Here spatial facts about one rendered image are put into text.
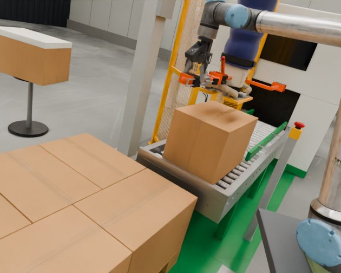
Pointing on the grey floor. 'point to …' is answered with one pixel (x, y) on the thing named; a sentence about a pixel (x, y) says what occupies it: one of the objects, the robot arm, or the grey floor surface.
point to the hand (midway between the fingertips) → (192, 79)
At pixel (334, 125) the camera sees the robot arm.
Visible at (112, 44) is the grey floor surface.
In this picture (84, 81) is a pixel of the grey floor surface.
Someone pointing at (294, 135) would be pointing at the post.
